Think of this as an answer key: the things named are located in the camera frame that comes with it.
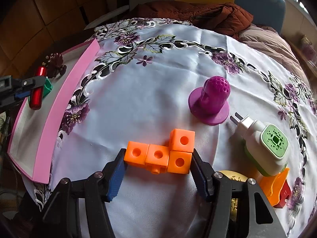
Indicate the rust brown jacket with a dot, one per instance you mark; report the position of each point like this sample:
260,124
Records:
227,18

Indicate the small red block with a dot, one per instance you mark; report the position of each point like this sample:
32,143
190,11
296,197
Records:
284,195

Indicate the dark red flower ornament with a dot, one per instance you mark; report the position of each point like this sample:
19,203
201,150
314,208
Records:
54,65

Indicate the pink rimmed storage tray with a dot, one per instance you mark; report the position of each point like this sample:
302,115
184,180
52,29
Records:
34,133

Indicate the yellow embossed oval object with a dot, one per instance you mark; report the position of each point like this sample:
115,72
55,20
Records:
232,175

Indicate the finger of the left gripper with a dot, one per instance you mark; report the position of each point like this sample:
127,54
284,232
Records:
31,83

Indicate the white green plug-in device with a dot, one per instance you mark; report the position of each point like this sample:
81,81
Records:
265,144

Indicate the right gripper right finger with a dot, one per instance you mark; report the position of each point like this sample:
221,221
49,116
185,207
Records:
202,173

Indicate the green plastic bracket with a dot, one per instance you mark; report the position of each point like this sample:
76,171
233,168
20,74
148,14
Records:
47,88

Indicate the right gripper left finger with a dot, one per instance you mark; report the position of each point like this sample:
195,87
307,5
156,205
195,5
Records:
113,175

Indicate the white floral embroidered tablecloth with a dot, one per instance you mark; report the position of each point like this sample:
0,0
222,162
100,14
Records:
137,87

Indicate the orange linked cube blocks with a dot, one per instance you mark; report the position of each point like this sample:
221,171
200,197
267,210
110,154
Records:
174,158

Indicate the orange plastic clip piece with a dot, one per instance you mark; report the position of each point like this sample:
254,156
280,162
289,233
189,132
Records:
271,186

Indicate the pinkish beige quilt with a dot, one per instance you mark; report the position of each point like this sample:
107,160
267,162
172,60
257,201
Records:
267,40

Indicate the red metallic cylinder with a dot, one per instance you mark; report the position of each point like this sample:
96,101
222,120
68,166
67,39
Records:
35,101

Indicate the purple perforated cone toy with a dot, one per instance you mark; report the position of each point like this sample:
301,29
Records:
208,103

